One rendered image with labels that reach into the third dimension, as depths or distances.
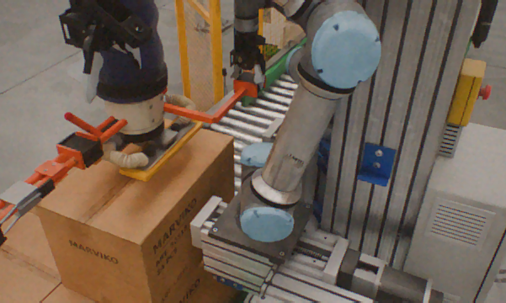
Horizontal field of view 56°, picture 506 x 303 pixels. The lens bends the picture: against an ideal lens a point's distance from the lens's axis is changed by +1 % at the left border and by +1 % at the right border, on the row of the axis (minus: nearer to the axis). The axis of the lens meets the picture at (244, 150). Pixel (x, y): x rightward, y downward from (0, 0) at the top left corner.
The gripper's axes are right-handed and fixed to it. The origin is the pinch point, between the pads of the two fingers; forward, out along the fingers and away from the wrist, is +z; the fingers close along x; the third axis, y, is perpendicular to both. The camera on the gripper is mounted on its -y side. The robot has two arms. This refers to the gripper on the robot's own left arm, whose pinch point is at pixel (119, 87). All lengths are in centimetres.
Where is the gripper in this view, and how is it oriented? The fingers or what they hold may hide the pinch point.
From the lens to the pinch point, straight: 93.0
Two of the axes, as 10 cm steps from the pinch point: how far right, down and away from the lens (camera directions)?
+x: -4.4, 5.3, -7.3
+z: 0.1, 8.1, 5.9
